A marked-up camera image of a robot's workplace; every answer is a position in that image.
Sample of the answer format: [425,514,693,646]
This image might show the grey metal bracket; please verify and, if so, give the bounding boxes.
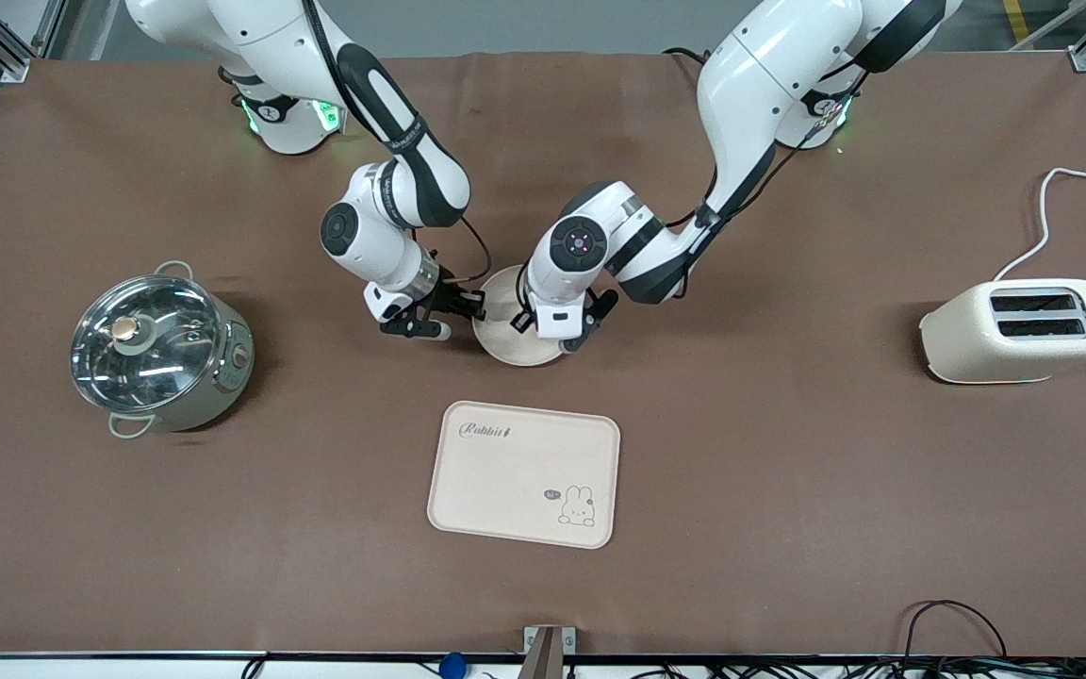
[523,625,577,656]

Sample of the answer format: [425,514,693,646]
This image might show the brown table mat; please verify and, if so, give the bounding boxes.
[0,52,1086,658]

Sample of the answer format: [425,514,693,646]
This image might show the black looped cable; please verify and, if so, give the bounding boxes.
[903,600,1008,661]

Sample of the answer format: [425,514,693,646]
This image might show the white two-slot toaster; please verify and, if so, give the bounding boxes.
[918,278,1086,386]

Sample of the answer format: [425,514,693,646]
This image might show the glass pot lid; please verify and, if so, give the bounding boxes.
[70,275,223,414]

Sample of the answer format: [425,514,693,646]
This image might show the cream round plate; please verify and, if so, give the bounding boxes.
[472,265,568,368]

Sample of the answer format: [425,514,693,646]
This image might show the white toaster power cord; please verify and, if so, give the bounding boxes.
[994,167,1086,282]

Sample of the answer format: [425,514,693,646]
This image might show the cream rabbit print tray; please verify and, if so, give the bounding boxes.
[426,401,621,551]

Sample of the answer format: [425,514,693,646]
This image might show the stainless steel electric pot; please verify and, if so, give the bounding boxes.
[70,260,255,440]

